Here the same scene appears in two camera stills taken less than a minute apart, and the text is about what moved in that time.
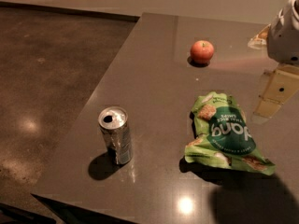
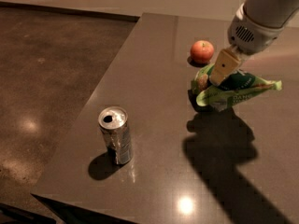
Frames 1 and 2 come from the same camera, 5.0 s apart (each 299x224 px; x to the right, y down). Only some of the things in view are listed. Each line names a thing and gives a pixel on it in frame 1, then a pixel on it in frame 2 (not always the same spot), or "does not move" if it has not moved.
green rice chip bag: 222,136 to 235,89
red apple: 202,51 does not move
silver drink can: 114,123 does not move
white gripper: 285,36 to 249,36
